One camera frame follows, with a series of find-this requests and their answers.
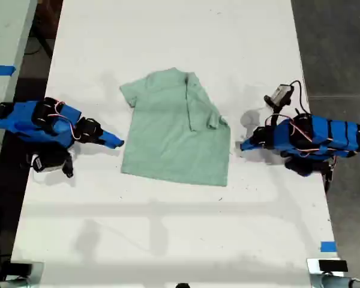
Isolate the grey pipe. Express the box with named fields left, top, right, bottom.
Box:
left=310, top=271, right=360, bottom=288

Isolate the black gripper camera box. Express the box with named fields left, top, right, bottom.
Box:
left=31, top=153, right=65, bottom=174
left=263, top=84, right=295, bottom=107

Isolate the black camera cable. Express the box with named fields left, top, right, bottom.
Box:
left=289, top=80, right=310, bottom=116

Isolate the red and white arm wire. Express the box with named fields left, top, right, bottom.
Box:
left=265, top=113, right=338, bottom=158
left=51, top=101, right=80, bottom=141

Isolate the pale green T-shirt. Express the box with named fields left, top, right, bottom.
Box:
left=119, top=67, right=232, bottom=187

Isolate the grey box with black top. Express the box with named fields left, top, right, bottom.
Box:
left=7, top=261, right=46, bottom=279

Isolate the short blue tape strip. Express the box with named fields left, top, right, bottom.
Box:
left=320, top=241, right=338, bottom=253

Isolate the black floor cable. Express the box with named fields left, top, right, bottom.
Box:
left=25, top=16, right=55, bottom=56

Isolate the short black camera stalk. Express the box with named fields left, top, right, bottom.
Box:
left=61, top=149, right=76, bottom=179
left=269, top=104, right=289, bottom=128

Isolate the white side table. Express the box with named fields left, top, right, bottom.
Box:
left=0, top=0, right=38, bottom=184

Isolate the white box with black top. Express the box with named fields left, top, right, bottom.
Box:
left=306, top=257, right=349, bottom=275

